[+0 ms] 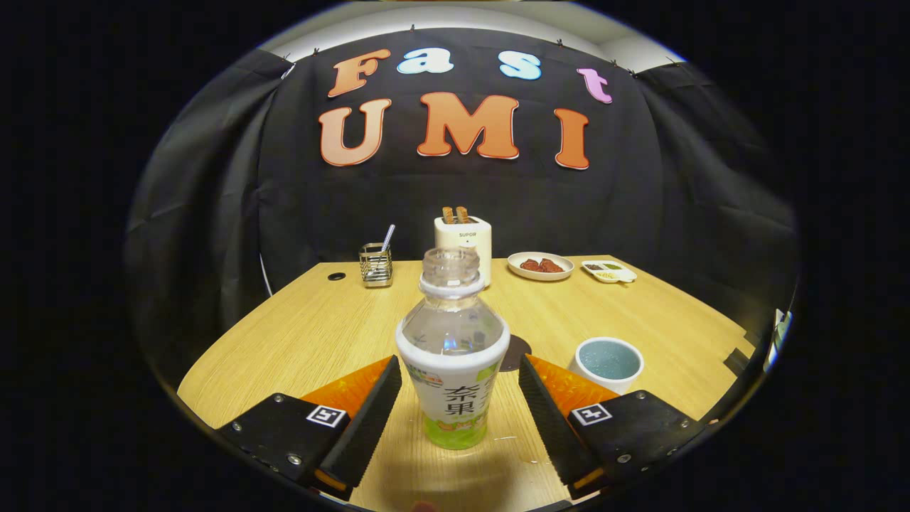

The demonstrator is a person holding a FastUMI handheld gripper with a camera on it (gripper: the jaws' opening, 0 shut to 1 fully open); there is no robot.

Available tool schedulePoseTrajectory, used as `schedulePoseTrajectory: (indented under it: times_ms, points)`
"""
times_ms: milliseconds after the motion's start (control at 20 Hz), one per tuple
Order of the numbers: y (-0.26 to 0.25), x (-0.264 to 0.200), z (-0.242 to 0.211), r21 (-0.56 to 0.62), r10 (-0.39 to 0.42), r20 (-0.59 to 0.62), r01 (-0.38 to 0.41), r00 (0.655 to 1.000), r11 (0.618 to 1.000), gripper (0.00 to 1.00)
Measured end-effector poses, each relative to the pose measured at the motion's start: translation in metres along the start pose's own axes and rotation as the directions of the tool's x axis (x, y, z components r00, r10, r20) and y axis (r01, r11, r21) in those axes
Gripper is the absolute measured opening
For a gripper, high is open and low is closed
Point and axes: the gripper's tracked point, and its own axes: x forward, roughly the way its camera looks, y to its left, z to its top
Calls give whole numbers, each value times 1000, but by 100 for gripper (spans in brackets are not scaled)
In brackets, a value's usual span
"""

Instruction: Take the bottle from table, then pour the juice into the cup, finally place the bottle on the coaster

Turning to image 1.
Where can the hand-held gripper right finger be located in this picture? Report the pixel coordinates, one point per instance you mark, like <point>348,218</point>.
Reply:
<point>549,430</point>

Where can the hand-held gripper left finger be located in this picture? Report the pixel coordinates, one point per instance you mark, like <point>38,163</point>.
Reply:
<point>370,430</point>

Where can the dark brown round coaster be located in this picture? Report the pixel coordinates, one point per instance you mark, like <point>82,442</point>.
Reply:
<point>517,352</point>

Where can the white cup blue inside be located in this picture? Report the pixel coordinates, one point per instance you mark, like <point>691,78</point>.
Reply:
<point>608,359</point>

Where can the clear juice bottle green label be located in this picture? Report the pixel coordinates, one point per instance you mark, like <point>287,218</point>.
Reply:
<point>455,384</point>

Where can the wooden table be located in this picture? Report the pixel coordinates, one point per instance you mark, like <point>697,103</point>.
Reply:
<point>320,341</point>

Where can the white round plate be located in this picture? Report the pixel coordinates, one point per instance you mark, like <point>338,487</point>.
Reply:
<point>540,275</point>

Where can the brown meat pieces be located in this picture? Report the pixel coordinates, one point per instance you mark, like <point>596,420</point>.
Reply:
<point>542,265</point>

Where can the white divided dish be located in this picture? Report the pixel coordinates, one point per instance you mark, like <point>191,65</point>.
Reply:
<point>608,272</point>

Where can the striped straw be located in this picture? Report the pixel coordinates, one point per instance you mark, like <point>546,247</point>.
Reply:
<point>388,237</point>

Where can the black table clamp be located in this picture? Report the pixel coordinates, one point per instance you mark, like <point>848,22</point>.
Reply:
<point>739,361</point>

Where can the cream toaster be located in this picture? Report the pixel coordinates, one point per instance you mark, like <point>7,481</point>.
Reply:
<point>462,233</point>

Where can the toast slice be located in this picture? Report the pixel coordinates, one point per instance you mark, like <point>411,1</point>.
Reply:
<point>448,215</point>
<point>463,214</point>

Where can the black backdrop cloth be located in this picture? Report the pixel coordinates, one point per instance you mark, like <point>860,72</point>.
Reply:
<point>213,213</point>

